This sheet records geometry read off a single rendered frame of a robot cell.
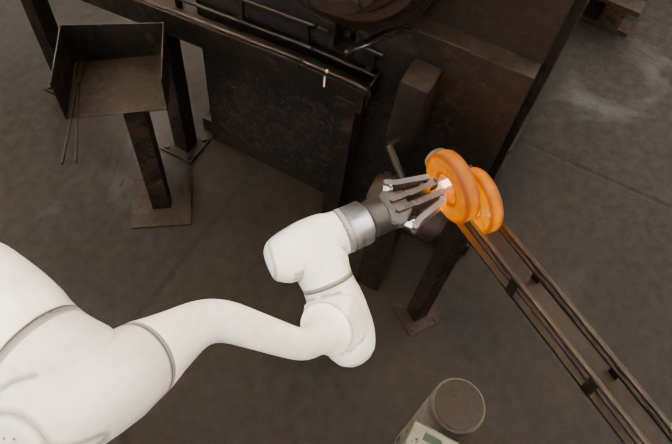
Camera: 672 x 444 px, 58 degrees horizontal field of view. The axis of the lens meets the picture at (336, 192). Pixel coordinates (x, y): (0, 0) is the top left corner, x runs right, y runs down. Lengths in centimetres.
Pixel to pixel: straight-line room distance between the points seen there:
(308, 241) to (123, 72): 87
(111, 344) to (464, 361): 145
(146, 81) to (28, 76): 104
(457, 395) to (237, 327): 67
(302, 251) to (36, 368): 55
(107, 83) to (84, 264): 66
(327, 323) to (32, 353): 54
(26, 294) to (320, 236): 55
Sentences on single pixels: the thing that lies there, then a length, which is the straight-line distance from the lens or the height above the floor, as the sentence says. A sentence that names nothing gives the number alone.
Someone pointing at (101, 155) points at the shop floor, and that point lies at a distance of 239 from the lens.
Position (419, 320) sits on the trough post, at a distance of 204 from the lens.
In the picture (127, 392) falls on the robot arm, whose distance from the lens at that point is 73.
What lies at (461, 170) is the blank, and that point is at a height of 91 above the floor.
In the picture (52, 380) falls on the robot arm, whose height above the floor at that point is 122.
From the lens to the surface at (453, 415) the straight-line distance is 143.
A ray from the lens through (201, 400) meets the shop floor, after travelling 193.
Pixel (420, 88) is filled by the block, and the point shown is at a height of 80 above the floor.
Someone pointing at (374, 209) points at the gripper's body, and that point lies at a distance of 117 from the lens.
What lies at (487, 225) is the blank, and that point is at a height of 71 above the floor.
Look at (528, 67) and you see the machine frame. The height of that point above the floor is 87.
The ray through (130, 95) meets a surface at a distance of 173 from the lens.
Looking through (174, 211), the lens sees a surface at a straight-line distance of 219.
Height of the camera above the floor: 186
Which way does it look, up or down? 57 degrees down
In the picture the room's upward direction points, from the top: 9 degrees clockwise
